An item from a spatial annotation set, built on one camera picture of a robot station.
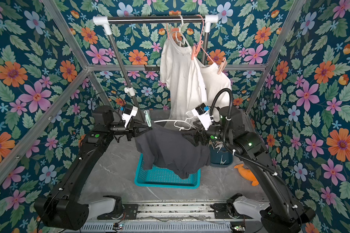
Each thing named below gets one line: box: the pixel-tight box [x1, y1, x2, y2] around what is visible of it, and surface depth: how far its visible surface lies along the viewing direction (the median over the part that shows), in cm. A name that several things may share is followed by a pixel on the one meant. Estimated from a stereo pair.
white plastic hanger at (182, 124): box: [153, 119, 196, 131], surface depth 65 cm
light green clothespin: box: [143, 110, 152, 128], surface depth 61 cm
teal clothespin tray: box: [209, 144, 234, 168], surface depth 92 cm
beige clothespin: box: [217, 57, 228, 75], surface depth 58 cm
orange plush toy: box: [233, 163, 260, 187], surface depth 87 cm
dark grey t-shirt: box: [134, 122, 211, 180], surface depth 72 cm
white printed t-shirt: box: [198, 59, 232, 117], surface depth 62 cm
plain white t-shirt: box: [159, 37, 209, 121], surface depth 69 cm
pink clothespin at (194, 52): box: [191, 44, 201, 61], surface depth 55 cm
